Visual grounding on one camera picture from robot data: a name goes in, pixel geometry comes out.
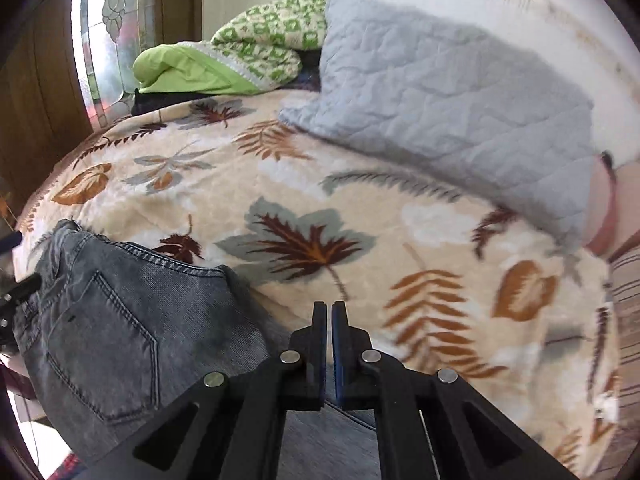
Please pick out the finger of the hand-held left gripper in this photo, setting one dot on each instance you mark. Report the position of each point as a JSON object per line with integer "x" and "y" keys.
{"x": 22, "y": 289}
{"x": 7, "y": 241}

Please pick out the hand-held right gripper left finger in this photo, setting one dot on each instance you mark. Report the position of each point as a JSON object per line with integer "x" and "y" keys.
{"x": 321, "y": 340}

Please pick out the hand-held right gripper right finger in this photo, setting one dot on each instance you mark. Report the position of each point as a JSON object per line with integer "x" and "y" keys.
{"x": 339, "y": 345}

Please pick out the grey denim pants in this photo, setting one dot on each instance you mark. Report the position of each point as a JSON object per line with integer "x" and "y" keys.
{"x": 125, "y": 330}

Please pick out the leaf printed beige blanket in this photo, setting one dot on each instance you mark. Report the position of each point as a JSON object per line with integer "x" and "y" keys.
{"x": 310, "y": 195}

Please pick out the stained glass window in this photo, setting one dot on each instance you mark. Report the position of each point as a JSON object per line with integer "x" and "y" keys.
{"x": 107, "y": 35}

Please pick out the grey quilted blanket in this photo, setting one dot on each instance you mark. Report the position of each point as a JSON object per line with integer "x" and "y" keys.
{"x": 430, "y": 95}

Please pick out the striped brown cloth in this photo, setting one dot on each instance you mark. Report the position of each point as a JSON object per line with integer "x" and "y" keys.
{"x": 627, "y": 300}

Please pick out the pink pillow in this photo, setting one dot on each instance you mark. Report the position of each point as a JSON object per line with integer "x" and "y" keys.
{"x": 602, "y": 210}

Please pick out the green patterned quilt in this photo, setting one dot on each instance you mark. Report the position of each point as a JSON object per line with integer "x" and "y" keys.
{"x": 260, "y": 40}

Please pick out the wooden window frame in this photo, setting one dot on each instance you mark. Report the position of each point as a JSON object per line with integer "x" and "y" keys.
{"x": 35, "y": 105}

